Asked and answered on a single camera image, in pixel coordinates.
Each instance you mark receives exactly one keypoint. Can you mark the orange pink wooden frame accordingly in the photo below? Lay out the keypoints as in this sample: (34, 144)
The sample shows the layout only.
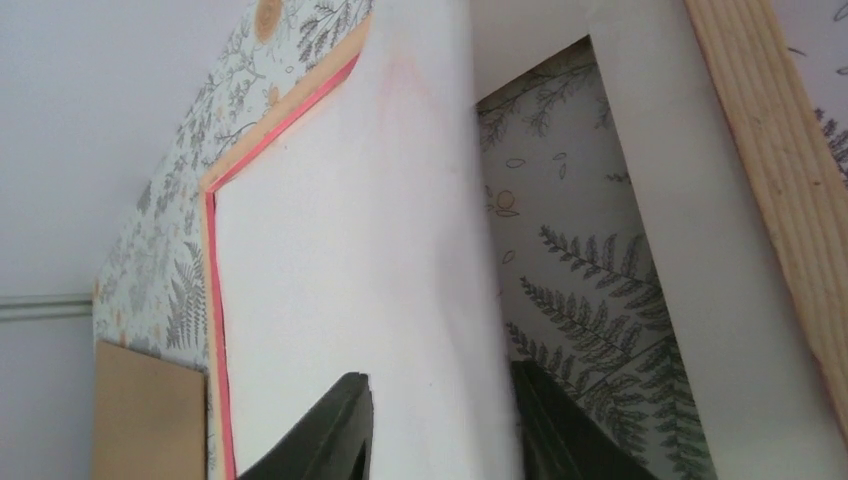
(790, 169)

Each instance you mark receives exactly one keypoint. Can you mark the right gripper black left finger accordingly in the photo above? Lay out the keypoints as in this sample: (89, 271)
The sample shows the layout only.
(332, 440)

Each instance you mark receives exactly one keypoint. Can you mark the floral patterned table mat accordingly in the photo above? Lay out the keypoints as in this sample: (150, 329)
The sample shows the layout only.
(150, 293)

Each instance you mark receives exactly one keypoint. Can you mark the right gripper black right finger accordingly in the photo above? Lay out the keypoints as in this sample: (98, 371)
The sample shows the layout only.
(559, 441)

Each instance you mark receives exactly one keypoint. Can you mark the brown cardboard backing board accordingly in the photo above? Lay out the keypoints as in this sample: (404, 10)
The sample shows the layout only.
(149, 417)

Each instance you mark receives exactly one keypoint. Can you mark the cream white mat board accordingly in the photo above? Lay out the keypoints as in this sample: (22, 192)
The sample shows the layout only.
(762, 404)

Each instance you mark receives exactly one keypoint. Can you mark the cat and books photo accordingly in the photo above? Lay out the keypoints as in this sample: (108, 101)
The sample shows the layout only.
(346, 233)

